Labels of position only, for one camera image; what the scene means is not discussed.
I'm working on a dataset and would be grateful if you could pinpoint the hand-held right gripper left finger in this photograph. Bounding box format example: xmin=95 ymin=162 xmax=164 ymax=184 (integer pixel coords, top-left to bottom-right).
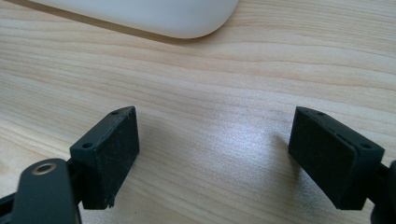
xmin=68 ymin=105 xmax=140 ymax=210

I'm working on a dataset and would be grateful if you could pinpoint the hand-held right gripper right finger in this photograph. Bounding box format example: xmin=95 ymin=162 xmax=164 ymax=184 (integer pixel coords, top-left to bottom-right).
xmin=288 ymin=105 xmax=386 ymax=211

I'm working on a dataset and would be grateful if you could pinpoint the white plastic storage bin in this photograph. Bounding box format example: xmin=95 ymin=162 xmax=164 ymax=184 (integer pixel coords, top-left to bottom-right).
xmin=29 ymin=0 xmax=240 ymax=39

